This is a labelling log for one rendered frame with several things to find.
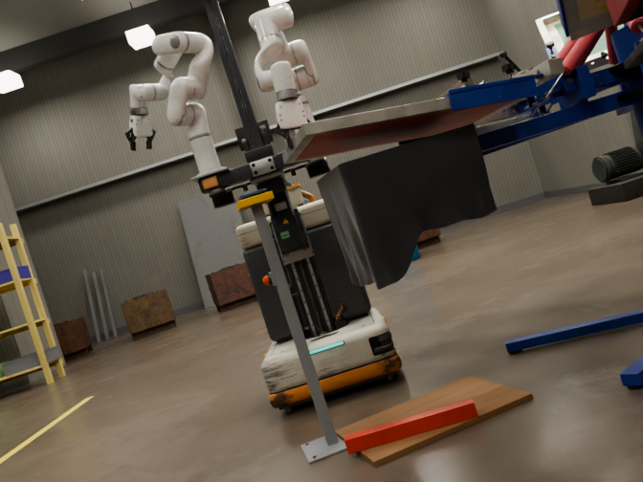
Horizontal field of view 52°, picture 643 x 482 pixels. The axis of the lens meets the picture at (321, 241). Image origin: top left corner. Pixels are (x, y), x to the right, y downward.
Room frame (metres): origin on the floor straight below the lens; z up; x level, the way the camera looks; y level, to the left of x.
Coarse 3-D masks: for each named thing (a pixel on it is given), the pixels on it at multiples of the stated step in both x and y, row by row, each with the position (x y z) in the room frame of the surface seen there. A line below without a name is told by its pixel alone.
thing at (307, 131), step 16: (368, 112) 2.05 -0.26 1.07; (384, 112) 2.06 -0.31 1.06; (400, 112) 2.07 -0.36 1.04; (416, 112) 2.07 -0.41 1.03; (432, 112) 2.10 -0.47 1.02; (496, 112) 2.41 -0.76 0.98; (304, 128) 2.01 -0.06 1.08; (320, 128) 2.02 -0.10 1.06; (336, 128) 2.03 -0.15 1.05; (304, 144) 2.20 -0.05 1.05; (384, 144) 2.65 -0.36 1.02; (288, 160) 2.49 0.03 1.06; (304, 160) 2.59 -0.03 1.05
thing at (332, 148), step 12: (456, 120) 2.42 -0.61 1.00; (468, 120) 2.48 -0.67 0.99; (396, 132) 2.37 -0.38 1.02; (408, 132) 2.44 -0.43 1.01; (420, 132) 2.51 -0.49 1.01; (432, 132) 2.59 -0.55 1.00; (336, 144) 2.36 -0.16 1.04; (348, 144) 2.43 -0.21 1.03; (360, 144) 2.50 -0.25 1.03; (372, 144) 2.57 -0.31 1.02; (300, 156) 2.46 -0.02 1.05; (312, 156) 2.53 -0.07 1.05
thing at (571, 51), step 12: (636, 24) 2.18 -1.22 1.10; (588, 36) 2.42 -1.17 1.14; (600, 36) 2.72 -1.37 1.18; (564, 48) 2.55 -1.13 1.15; (576, 48) 2.41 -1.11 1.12; (588, 48) 2.75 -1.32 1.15; (612, 48) 2.85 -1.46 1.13; (564, 60) 2.42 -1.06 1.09; (576, 60) 2.40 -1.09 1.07; (612, 60) 2.92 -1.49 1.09
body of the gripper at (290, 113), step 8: (280, 104) 2.28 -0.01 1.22; (288, 104) 2.28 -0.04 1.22; (296, 104) 2.28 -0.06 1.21; (280, 112) 2.28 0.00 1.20; (288, 112) 2.28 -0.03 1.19; (296, 112) 2.28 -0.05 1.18; (304, 112) 2.29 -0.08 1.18; (280, 120) 2.28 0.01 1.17; (288, 120) 2.28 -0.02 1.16; (296, 120) 2.28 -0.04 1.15; (304, 120) 2.29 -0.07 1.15; (280, 128) 2.32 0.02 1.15; (288, 128) 2.28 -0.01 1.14; (296, 128) 2.33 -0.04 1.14
